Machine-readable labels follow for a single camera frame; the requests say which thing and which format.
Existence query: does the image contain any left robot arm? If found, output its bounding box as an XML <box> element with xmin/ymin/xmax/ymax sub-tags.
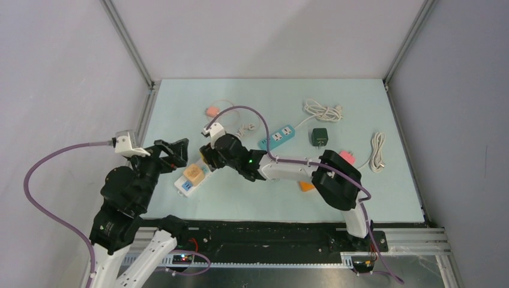
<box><xmin>86</xmin><ymin>136</ymin><xmax>190</xmax><ymax>287</ymax></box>

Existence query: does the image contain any white bundled cable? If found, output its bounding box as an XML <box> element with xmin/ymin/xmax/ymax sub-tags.
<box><xmin>368</xmin><ymin>131</ymin><xmax>387</xmax><ymax>173</ymax></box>

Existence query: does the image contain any dark green cube adapter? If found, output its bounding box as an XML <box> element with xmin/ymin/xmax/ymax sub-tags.
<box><xmin>311</xmin><ymin>127</ymin><xmax>328</xmax><ymax>148</ymax></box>

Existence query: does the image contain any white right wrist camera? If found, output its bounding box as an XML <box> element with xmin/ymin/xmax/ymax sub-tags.
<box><xmin>202</xmin><ymin>122</ymin><xmax>226</xmax><ymax>149</ymax></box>

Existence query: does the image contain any white power strip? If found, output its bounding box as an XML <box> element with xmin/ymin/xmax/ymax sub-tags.
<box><xmin>174</xmin><ymin>166</ymin><xmax>212</xmax><ymax>197</ymax></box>

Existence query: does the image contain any beige cube socket adapter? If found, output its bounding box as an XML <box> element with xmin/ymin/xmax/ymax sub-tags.
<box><xmin>183</xmin><ymin>164</ymin><xmax>205</xmax><ymax>186</ymax></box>

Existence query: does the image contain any pink plug adapter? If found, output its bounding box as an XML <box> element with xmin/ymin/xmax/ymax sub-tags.
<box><xmin>339</xmin><ymin>151</ymin><xmax>356</xmax><ymax>165</ymax></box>

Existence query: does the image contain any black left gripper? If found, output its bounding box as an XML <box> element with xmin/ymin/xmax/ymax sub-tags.
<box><xmin>128</xmin><ymin>137</ymin><xmax>189</xmax><ymax>209</ymax></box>

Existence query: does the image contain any white power strip cord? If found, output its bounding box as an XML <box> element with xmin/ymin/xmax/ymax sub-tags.
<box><xmin>234</xmin><ymin>122</ymin><xmax>256</xmax><ymax>139</ymax></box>

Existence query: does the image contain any pink USB charger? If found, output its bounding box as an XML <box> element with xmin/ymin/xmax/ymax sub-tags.
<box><xmin>205</xmin><ymin>106</ymin><xmax>221</xmax><ymax>118</ymax></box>

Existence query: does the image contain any teal power strip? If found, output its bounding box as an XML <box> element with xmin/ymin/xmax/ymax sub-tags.
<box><xmin>258</xmin><ymin>125</ymin><xmax>296</xmax><ymax>151</ymax></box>

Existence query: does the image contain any pink USB cable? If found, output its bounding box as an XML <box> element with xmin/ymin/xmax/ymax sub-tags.
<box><xmin>206</xmin><ymin>99</ymin><xmax>262</xmax><ymax>132</ymax></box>

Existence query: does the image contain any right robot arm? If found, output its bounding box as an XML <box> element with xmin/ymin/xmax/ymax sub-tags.
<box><xmin>199</xmin><ymin>134</ymin><xmax>373</xmax><ymax>251</ymax></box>

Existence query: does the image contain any white teal strip cord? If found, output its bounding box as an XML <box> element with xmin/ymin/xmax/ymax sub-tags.
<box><xmin>294</xmin><ymin>98</ymin><xmax>345</xmax><ymax>130</ymax></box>

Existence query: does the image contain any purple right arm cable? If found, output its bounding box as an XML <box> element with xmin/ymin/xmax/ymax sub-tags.
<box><xmin>203</xmin><ymin>106</ymin><xmax>405</xmax><ymax>285</ymax></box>

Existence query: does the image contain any orange power strip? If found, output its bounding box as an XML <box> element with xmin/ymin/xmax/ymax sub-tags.
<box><xmin>298</xmin><ymin>181</ymin><xmax>316</xmax><ymax>192</ymax></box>

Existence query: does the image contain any yellow cube socket adapter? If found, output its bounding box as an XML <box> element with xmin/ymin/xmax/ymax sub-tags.
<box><xmin>199</xmin><ymin>145</ymin><xmax>211</xmax><ymax>166</ymax></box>

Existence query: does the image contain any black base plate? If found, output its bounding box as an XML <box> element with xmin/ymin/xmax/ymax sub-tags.
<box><xmin>151</xmin><ymin>214</ymin><xmax>388</xmax><ymax>265</ymax></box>

